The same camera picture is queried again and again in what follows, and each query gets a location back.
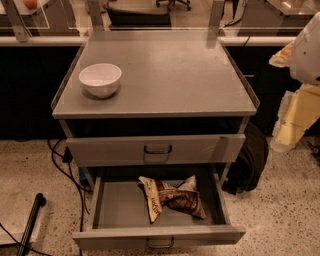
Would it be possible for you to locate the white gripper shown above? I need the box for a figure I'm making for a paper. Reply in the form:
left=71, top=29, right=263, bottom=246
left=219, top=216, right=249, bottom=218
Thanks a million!
left=269, top=42, right=320, bottom=152

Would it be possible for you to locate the brown chip bag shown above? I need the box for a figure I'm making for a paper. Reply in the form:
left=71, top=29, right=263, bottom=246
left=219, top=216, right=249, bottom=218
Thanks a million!
left=138, top=175, right=206, bottom=223

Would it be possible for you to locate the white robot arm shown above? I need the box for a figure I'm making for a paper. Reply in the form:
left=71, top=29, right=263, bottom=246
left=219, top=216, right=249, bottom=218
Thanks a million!
left=269, top=13, right=320, bottom=152

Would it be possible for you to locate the grey top drawer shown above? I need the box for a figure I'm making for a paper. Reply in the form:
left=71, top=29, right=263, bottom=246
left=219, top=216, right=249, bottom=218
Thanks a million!
left=67, top=134, right=245, bottom=167

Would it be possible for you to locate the grey open middle drawer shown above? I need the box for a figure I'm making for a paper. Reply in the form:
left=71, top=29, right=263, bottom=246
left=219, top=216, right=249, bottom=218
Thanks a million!
left=72, top=173, right=247, bottom=252

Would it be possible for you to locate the grey metal cabinet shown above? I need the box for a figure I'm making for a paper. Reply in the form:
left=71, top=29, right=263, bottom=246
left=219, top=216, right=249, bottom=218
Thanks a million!
left=50, top=29, right=261, bottom=188

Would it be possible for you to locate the black backpack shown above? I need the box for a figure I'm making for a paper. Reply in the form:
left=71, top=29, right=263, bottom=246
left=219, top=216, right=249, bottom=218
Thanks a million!
left=222, top=122, right=269, bottom=195

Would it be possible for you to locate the black office chair base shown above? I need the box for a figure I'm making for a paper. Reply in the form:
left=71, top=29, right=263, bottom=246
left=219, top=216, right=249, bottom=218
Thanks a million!
left=156, top=0, right=191, bottom=12

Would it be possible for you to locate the white ceramic bowl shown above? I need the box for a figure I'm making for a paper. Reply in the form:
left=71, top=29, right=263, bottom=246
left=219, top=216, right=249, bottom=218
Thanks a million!
left=79, top=63, right=122, bottom=98

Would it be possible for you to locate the orange fruit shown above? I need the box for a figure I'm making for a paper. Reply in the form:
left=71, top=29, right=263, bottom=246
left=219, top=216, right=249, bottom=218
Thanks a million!
left=22, top=0, right=37, bottom=10

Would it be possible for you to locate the black rod on floor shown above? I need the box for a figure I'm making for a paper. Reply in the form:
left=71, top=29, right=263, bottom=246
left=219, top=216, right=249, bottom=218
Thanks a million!
left=17, top=193, right=46, bottom=256

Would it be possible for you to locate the black floor cable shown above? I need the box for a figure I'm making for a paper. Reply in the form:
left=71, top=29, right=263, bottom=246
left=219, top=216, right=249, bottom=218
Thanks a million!
left=46, top=138, right=93, bottom=256

